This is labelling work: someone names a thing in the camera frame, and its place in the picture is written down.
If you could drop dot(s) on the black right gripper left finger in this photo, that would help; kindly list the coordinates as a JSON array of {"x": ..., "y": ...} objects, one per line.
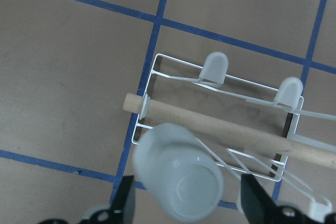
[{"x": 123, "y": 206}]

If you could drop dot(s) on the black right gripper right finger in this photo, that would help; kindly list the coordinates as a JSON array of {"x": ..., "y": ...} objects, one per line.
[{"x": 257, "y": 205}]

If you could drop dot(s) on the grey ikea cup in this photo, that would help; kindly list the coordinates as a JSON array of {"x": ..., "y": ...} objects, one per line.
[{"x": 178, "y": 172}]

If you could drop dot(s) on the white wire cup rack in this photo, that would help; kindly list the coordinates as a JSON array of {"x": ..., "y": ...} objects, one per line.
[{"x": 287, "y": 98}]

